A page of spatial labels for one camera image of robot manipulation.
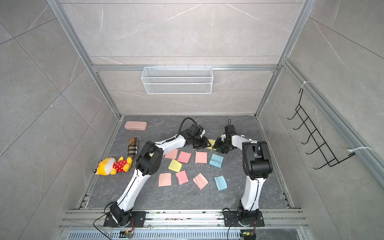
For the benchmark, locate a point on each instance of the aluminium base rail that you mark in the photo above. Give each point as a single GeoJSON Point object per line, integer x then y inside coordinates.
{"type": "Point", "coordinates": [274, 224]}

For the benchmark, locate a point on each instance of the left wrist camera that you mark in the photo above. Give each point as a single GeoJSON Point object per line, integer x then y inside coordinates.
{"type": "Point", "coordinates": [197, 130]}

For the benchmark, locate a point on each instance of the pink torn memo page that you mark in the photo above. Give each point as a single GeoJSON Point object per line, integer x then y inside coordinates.
{"type": "Point", "coordinates": [165, 180]}

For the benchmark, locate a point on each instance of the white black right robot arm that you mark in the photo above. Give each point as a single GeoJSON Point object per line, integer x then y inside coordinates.
{"type": "Point", "coordinates": [257, 167]}

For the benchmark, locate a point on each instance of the pink eraser case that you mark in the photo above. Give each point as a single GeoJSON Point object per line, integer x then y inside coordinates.
{"type": "Point", "coordinates": [136, 125]}

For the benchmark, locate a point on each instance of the dark pink torn page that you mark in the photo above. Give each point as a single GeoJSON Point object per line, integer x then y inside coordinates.
{"type": "Point", "coordinates": [182, 177]}

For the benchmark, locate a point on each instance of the black wire hook rack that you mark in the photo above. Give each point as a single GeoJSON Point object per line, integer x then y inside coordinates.
{"type": "Point", "coordinates": [315, 136]}

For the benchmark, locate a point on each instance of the brown plaid cylinder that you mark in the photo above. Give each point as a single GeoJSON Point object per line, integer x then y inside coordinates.
{"type": "Point", "coordinates": [133, 147]}

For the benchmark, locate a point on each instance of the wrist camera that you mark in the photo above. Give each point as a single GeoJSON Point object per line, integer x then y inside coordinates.
{"type": "Point", "coordinates": [230, 129]}
{"type": "Point", "coordinates": [197, 130]}

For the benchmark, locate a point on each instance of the blue torn memo page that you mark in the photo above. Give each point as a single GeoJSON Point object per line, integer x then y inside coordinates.
{"type": "Point", "coordinates": [221, 183]}

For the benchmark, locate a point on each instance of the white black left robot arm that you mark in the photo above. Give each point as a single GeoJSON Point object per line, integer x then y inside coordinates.
{"type": "Point", "coordinates": [148, 163]}

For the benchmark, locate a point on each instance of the pink memo pad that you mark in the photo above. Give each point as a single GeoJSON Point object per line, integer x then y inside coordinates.
{"type": "Point", "coordinates": [184, 157]}
{"type": "Point", "coordinates": [201, 157]}
{"type": "Point", "coordinates": [172, 154]}

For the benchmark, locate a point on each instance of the blue memo pad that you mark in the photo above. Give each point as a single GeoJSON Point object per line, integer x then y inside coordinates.
{"type": "Point", "coordinates": [216, 160]}

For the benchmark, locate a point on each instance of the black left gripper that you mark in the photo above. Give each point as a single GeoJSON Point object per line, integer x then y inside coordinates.
{"type": "Point", "coordinates": [205, 144]}

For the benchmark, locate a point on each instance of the yellow plush toy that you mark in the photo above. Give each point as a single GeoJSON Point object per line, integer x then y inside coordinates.
{"type": "Point", "coordinates": [111, 166]}

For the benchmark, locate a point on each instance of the yellow torn memo page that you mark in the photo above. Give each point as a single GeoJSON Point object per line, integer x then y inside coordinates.
{"type": "Point", "coordinates": [175, 166]}

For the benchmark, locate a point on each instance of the white wire mesh basket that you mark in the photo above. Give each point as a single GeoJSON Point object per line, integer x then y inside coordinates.
{"type": "Point", "coordinates": [178, 80]}

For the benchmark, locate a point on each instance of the salmon torn memo page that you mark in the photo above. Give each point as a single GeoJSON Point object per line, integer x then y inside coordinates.
{"type": "Point", "coordinates": [200, 181]}

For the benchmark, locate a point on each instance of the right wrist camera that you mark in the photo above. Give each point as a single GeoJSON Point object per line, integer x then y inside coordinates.
{"type": "Point", "coordinates": [230, 129]}

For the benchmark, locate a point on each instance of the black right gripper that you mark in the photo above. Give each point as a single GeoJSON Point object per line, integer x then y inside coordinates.
{"type": "Point", "coordinates": [218, 146]}

